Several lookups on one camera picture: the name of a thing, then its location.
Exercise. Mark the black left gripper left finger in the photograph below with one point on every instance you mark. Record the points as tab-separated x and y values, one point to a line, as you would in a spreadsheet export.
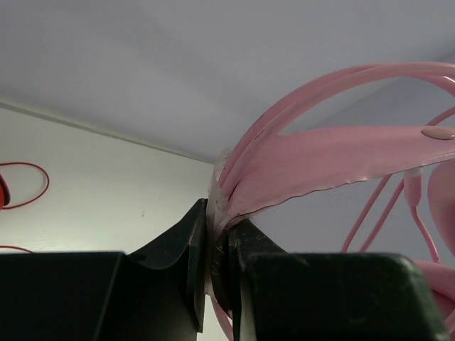
154	293

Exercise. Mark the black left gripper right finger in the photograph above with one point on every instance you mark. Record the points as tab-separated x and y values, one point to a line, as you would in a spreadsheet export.
272	294

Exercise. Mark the pink cat-ear headphones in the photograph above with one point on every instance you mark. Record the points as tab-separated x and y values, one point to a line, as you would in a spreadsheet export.
266	167

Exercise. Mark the red over-ear headphones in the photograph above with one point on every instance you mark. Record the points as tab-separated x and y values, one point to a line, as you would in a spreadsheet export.
5	196

